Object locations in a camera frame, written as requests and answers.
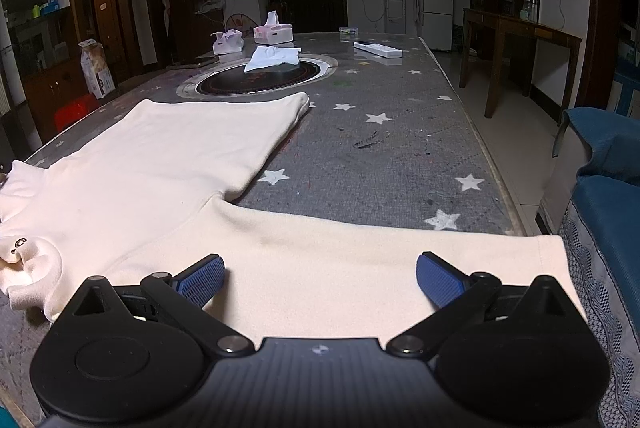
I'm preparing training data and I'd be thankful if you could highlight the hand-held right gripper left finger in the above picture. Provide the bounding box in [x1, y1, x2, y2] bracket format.
[61, 253, 257, 357]

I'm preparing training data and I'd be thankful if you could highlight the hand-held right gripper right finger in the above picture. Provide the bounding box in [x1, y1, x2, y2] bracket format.
[386, 251, 587, 357]

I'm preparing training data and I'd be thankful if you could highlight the cream long-sleeved shirt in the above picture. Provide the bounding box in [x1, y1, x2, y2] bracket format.
[0, 92, 587, 351]

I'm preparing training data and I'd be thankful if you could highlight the grey star-print tablecloth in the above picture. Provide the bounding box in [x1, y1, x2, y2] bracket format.
[0, 32, 531, 414]

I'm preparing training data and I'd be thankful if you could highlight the blue upholstered sofa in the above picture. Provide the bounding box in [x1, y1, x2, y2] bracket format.
[552, 107, 640, 428]

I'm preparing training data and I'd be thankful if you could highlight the red plastic stool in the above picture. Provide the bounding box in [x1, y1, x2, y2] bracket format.
[54, 94, 99, 133]

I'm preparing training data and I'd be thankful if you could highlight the round black induction cooker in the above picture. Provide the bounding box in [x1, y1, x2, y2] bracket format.
[176, 53, 339, 99]

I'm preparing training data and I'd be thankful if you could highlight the white tissue sheet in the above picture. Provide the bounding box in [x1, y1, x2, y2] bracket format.
[244, 46, 303, 73]

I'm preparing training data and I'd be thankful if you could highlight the white paper snack bag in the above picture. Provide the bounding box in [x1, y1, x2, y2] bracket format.
[78, 39, 117, 98]

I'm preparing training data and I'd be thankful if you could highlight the white remote control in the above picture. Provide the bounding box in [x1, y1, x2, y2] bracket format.
[354, 40, 403, 58]

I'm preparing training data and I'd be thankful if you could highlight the small white tissue pack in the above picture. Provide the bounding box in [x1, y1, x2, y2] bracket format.
[211, 29, 245, 54]

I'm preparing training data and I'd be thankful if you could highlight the dark wooden side table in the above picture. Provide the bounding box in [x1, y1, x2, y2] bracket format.
[458, 7, 584, 126]

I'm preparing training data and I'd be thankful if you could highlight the pink tissue box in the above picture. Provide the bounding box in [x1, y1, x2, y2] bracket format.
[253, 11, 294, 45]

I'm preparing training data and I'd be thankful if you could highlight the electric fan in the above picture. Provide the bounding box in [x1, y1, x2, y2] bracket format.
[225, 12, 257, 38]

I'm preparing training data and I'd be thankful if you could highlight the white refrigerator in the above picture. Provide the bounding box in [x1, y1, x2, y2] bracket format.
[418, 0, 455, 52]

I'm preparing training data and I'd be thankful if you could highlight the water dispenser with blue bottle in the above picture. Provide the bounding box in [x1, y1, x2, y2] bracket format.
[383, 0, 407, 34]

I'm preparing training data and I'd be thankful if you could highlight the dark wooden display cabinet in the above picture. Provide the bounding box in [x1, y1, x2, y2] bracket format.
[0, 0, 226, 159]

